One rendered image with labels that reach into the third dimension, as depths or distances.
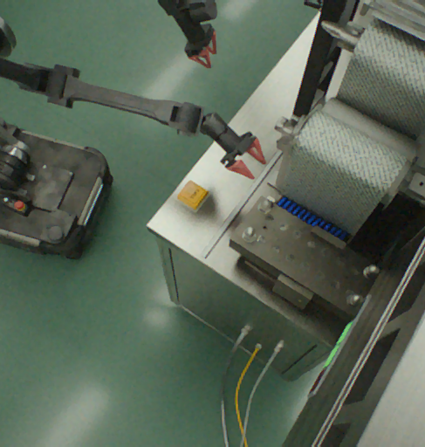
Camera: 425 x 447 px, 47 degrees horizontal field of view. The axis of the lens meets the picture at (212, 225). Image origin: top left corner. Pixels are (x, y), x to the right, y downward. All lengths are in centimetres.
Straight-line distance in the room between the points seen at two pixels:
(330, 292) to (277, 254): 17
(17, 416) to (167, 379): 65
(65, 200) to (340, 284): 142
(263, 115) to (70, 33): 184
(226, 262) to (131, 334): 98
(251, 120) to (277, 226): 47
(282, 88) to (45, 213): 119
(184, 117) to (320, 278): 55
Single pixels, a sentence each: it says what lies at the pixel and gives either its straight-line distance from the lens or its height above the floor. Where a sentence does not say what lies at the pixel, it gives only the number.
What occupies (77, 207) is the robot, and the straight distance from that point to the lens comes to 230.
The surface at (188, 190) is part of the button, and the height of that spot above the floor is 92.
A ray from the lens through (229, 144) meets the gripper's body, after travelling 132.
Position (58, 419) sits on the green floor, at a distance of 233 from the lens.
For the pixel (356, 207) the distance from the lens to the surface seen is 126.
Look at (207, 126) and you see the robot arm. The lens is 131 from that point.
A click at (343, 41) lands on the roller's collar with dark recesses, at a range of 132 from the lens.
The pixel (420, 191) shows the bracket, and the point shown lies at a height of 129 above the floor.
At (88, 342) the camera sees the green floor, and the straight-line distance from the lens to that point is 234.
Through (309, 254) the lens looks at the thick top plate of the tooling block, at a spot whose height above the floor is 103.
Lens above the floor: 225
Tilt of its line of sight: 66 degrees down
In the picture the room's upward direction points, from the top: 3 degrees clockwise
